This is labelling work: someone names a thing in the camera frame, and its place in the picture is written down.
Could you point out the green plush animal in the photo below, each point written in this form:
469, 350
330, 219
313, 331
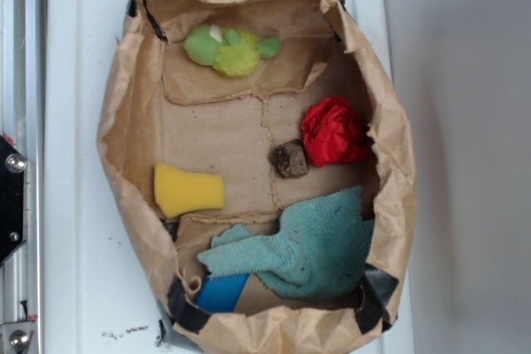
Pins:
231, 52

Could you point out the small brown rock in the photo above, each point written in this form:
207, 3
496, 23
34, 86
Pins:
290, 159

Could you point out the brown paper bag tray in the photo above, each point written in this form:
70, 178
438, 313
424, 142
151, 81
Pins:
160, 107

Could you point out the red crumpled paper ball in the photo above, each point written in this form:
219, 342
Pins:
333, 134

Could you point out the yellow sponge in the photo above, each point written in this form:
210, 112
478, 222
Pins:
177, 192

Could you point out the teal terry cloth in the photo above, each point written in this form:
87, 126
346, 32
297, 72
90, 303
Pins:
317, 255

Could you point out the blue tube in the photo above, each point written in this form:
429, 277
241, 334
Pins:
220, 295

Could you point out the black metal bracket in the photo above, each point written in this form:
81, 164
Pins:
12, 200

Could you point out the aluminium frame rail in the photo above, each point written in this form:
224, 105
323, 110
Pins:
23, 69

